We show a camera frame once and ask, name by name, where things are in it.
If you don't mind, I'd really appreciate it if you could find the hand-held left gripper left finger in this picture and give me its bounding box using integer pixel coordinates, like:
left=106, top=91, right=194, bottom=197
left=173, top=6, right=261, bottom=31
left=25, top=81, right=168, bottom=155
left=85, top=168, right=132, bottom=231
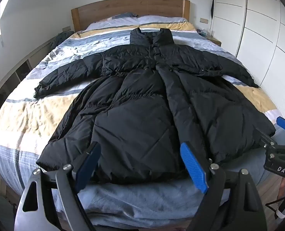
left=14, top=141, right=102, bottom=231

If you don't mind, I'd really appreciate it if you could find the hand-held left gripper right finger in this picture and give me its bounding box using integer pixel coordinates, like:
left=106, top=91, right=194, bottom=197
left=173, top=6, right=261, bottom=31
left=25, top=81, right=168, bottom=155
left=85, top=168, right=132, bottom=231
left=180, top=141, right=268, bottom=231

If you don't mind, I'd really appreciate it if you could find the black puffer coat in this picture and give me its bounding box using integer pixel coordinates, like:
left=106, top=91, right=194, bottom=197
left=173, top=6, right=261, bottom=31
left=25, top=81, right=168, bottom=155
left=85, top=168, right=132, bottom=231
left=34, top=27, right=276, bottom=186

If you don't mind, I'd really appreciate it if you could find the blue-grey bed sheet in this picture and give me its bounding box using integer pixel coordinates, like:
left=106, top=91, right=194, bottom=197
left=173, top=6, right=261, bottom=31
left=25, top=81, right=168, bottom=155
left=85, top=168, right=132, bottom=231
left=49, top=123, right=285, bottom=223

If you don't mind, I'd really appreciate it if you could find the white wardrobe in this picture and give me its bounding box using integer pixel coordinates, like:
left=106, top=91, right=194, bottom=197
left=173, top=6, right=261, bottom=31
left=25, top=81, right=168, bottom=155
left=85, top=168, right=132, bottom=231
left=211, top=0, right=285, bottom=99

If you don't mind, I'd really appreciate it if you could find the striped duvet cover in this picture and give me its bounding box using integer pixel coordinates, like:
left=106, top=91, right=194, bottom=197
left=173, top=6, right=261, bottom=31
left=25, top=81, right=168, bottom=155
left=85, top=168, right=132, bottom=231
left=0, top=17, right=281, bottom=195

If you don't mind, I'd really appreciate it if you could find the wooden nightstand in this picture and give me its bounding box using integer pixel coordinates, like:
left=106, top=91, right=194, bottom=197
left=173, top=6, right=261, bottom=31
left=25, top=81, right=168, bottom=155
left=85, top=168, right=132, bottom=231
left=197, top=29, right=222, bottom=47

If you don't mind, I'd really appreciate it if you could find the white low shelf unit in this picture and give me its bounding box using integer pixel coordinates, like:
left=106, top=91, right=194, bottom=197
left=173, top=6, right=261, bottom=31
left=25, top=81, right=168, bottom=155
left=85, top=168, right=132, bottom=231
left=0, top=38, right=54, bottom=130

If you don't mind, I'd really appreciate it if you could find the dark cloth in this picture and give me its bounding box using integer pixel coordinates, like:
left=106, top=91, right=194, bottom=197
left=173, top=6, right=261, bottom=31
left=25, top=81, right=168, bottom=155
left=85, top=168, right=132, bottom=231
left=50, top=30, right=75, bottom=50

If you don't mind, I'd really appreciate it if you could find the light striped pillow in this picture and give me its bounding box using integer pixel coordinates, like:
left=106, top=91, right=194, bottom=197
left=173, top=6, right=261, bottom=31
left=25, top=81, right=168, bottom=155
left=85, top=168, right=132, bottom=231
left=87, top=15, right=189, bottom=29

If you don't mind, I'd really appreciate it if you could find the blue-grey pillow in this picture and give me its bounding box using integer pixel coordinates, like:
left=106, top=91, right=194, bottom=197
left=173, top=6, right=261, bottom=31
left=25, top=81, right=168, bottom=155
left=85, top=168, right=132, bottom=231
left=107, top=12, right=138, bottom=20

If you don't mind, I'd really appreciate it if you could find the wooden bed headboard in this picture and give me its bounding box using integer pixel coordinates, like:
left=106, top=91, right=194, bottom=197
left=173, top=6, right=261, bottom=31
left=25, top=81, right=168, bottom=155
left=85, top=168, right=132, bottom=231
left=71, top=0, right=190, bottom=32

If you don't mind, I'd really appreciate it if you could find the black cord loop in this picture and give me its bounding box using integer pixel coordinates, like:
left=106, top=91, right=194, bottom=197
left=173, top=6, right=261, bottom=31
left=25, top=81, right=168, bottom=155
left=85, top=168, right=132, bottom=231
left=265, top=196, right=285, bottom=220

